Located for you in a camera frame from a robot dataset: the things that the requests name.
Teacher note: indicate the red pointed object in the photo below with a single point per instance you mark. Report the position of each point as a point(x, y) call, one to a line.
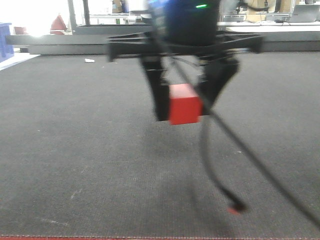
point(58, 26)

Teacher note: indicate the grey laptop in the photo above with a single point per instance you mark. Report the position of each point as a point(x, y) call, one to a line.
point(304, 14)

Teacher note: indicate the black metal frame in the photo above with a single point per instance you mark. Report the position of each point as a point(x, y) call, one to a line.
point(107, 17)

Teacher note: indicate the red magnetic cube block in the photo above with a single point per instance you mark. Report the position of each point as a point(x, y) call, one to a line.
point(185, 106)

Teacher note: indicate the white paper scrap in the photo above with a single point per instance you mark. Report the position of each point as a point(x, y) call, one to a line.
point(88, 60)

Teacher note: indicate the dark grey carpet mat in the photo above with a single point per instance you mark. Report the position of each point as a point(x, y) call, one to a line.
point(81, 154)

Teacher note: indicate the long dark platform beam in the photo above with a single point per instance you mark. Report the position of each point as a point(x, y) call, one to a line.
point(288, 41)

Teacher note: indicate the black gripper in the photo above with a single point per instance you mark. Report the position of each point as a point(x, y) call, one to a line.
point(187, 28)

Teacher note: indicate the blue plastic crate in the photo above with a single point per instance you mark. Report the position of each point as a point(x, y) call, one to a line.
point(6, 49)

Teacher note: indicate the white background table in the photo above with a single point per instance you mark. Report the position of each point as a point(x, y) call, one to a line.
point(269, 27)

